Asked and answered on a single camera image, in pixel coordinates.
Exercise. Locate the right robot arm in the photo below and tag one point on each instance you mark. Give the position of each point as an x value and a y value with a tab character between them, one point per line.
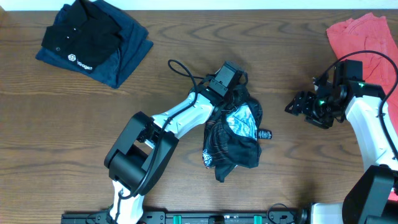
369	200

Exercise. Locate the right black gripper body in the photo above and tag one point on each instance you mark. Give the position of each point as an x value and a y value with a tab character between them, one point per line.
319	111

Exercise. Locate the red t-shirt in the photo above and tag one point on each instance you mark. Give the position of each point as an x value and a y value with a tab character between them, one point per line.
367	40

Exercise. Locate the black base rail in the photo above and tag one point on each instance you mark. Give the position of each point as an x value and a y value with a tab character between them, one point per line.
158	217

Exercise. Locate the folded navy blue shirt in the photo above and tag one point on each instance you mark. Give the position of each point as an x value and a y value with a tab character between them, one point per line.
116	69

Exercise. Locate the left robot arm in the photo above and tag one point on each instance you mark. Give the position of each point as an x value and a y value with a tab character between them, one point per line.
142	151

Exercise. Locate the black printed cycling jersey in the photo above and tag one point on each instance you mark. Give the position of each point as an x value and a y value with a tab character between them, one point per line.
232	134

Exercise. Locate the folded black polo shirt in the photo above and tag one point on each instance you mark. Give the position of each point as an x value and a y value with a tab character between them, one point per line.
85	37

